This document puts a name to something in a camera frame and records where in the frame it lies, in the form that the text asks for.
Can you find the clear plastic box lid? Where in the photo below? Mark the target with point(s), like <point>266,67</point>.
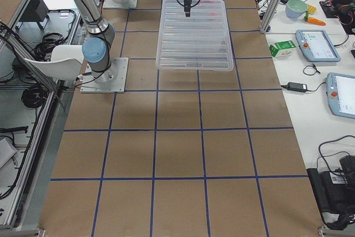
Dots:
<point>199,42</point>

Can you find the black equipment box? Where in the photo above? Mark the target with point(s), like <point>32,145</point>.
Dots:
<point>334,192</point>

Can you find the green white carton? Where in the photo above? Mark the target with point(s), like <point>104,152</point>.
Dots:
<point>282,49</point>

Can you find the green blue bowl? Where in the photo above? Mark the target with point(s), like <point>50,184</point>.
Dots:
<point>295,8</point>

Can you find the yellow toy corn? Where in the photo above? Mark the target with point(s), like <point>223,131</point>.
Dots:
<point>311,9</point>

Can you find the toy carrot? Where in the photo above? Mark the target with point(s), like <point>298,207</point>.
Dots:
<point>312,20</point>

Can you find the white chair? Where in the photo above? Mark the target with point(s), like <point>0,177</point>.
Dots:
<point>65,62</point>

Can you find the black laptop charger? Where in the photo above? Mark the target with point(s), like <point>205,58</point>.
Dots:
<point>297,87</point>

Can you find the teach pendant tablet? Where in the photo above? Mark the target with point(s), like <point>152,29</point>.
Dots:
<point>316,46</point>
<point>340,94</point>

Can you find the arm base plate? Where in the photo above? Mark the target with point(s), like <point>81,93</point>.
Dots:
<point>112,80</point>
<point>120,4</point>

